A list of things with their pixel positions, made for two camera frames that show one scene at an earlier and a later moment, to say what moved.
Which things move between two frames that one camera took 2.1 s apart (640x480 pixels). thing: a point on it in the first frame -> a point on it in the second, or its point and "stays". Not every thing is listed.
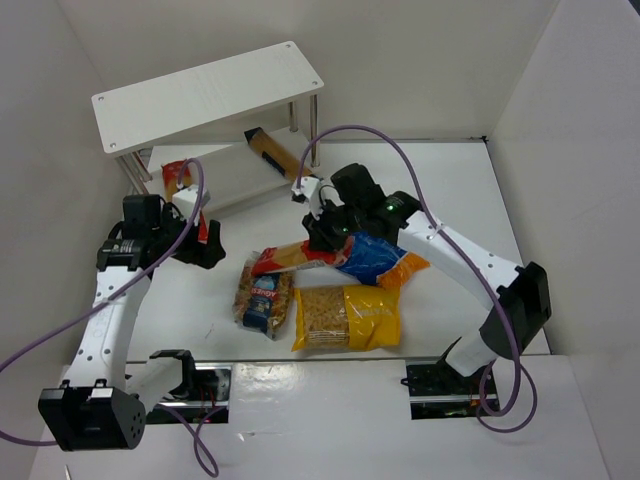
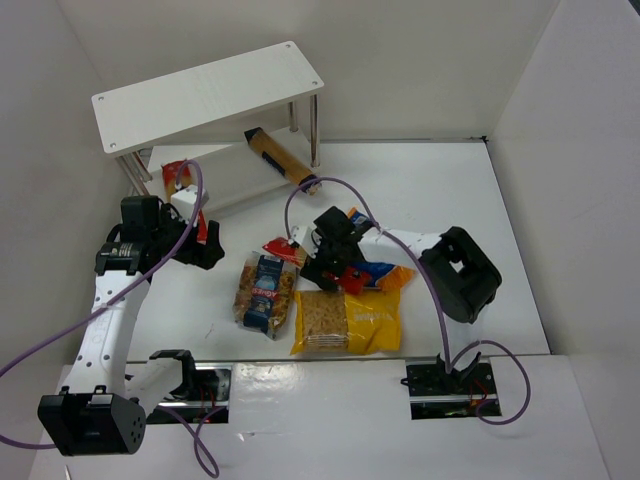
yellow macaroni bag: (348, 317) stays
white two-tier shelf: (201, 116) stays
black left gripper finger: (213, 252) stays
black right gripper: (320, 234) -> (332, 262)
